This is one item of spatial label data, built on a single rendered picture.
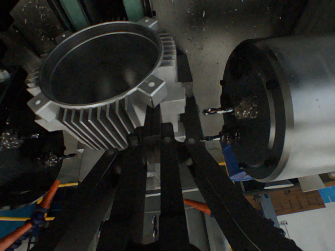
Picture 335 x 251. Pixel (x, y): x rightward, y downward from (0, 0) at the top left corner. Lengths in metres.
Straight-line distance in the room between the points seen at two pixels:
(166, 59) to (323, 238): 6.17
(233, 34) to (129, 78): 0.30
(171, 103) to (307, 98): 0.16
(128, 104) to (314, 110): 0.21
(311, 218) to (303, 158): 5.90
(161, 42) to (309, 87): 0.18
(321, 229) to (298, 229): 0.59
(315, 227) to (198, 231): 5.74
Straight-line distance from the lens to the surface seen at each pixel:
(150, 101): 0.17
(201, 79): 0.59
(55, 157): 0.42
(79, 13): 0.33
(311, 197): 6.00
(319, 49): 0.30
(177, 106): 0.21
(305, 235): 6.05
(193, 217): 0.50
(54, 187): 0.34
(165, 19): 0.45
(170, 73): 0.20
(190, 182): 0.37
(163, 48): 0.22
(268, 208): 5.38
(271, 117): 0.25
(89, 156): 0.25
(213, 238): 0.49
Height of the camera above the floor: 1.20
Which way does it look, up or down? 30 degrees down
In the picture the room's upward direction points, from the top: 173 degrees clockwise
